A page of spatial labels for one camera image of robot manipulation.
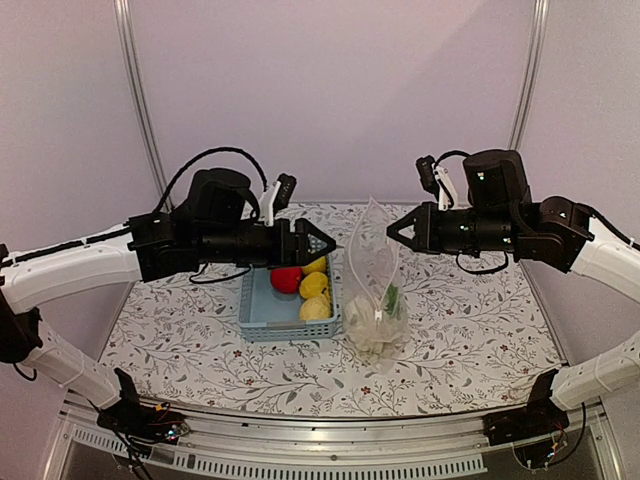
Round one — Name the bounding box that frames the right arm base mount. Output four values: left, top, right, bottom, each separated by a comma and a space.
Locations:
482, 407, 569, 470

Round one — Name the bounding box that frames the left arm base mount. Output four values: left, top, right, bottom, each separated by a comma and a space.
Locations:
98, 399, 190, 444

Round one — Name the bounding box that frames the white radish toy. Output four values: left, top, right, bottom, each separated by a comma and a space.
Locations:
374, 284, 406, 352

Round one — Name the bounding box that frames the right aluminium frame post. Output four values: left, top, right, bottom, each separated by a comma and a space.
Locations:
508, 0, 550, 150

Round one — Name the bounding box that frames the clear zip top bag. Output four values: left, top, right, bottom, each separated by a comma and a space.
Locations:
342, 199, 409, 373

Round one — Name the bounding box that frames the yellow lemon toy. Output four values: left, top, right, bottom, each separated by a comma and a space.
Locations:
302, 256, 327, 276
299, 272, 330, 300

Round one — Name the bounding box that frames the red apple toy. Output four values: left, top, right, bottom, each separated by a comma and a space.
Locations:
270, 267, 303, 294

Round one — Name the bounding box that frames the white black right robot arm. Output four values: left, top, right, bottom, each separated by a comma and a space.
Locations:
386, 149, 639, 300

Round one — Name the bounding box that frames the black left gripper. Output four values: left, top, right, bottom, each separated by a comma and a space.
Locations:
197, 216, 336, 270

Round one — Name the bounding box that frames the yellow lemon toy middle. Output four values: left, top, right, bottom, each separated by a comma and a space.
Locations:
299, 272, 330, 300

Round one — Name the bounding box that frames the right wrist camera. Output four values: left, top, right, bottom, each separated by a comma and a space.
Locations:
415, 155, 458, 211

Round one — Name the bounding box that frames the floral pattern table mat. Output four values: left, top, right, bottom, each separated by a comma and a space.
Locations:
101, 250, 563, 417

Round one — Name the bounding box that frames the aluminium frame post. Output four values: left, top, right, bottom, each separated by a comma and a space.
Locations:
113, 0, 167, 195
508, 0, 550, 150

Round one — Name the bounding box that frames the yellow lemon toy top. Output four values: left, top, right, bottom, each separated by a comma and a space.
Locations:
302, 256, 327, 276

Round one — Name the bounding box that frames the front aluminium rail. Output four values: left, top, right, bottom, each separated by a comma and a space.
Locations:
43, 393, 625, 479

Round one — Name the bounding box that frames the blue plastic basket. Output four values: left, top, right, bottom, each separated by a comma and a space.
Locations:
238, 255, 338, 341

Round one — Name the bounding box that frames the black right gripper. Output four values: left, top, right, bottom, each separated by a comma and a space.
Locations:
387, 200, 519, 255

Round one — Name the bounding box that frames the pale yellow round toy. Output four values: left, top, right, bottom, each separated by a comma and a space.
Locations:
299, 295, 332, 321

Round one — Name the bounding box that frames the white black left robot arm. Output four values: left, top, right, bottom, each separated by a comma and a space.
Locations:
1, 167, 337, 434

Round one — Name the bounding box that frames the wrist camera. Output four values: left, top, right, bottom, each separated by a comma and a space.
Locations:
415, 155, 458, 211
258, 173, 297, 227

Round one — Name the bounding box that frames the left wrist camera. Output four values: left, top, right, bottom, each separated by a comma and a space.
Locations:
258, 173, 297, 227

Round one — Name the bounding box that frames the left aluminium frame post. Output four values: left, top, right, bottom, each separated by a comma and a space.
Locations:
113, 0, 167, 195

